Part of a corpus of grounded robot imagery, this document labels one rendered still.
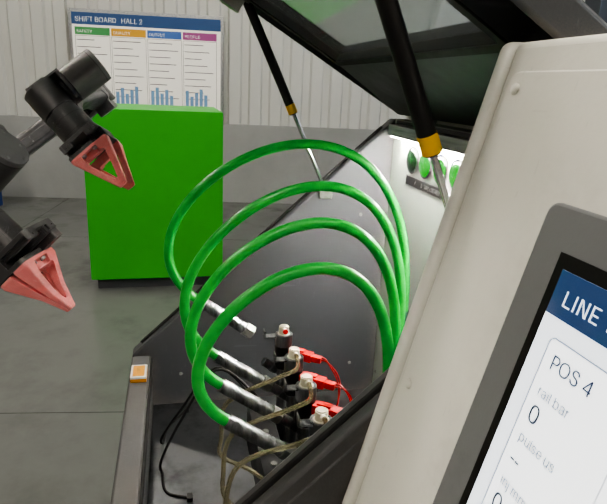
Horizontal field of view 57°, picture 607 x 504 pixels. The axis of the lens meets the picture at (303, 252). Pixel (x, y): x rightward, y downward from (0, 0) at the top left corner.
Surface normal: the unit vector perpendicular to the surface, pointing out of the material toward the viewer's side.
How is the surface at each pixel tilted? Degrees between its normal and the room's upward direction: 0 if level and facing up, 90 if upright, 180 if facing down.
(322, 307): 90
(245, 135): 90
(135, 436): 0
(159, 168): 90
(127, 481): 0
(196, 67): 90
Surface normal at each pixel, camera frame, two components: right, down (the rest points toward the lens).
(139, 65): 0.09, 0.29
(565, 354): -0.94, -0.21
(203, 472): 0.04, -0.96
